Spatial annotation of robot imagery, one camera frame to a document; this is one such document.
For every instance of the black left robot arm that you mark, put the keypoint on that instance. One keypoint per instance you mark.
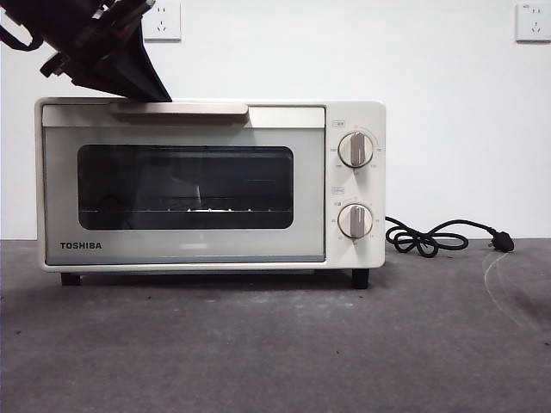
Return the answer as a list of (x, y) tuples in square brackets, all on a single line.
[(107, 26)]

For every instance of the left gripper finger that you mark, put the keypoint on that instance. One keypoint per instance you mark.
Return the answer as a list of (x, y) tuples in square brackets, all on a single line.
[(144, 64), (112, 79)]

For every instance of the cream Toshiba toaster oven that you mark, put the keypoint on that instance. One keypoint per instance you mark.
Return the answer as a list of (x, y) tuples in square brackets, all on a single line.
[(379, 193)]

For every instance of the cream oven temperature knob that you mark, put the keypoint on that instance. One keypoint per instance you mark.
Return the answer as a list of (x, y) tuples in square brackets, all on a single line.
[(355, 150)]

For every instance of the cream oven timer knob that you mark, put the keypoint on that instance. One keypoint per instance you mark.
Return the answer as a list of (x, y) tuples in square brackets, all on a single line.
[(355, 221)]

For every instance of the white wall socket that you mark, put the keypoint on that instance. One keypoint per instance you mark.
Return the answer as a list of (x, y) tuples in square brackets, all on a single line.
[(172, 34), (525, 35)]

